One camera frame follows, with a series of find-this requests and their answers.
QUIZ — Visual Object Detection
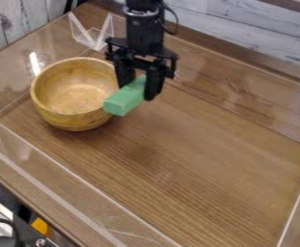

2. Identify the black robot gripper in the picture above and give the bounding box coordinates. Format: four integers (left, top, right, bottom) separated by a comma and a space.
105, 38, 179, 101

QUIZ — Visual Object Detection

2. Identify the green rectangular block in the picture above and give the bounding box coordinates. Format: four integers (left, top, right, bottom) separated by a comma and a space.
103, 75, 145, 117

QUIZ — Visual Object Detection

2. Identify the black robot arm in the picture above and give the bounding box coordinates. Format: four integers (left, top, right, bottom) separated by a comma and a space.
105, 0, 179, 100

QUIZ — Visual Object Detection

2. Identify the brown wooden bowl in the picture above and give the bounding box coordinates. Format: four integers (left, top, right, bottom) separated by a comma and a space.
29, 57, 119, 131

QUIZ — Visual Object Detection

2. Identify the yellow and black device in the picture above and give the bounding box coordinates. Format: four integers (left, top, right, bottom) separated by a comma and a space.
13, 214, 75, 247

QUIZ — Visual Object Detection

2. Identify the clear acrylic corner bracket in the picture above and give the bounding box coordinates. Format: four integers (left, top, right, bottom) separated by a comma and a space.
67, 13, 113, 51

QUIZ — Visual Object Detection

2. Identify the clear acrylic tray wall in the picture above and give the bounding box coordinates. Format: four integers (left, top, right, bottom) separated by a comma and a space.
0, 123, 181, 247

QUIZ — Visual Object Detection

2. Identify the black cable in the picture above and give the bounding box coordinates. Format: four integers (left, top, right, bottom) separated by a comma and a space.
0, 217, 24, 247

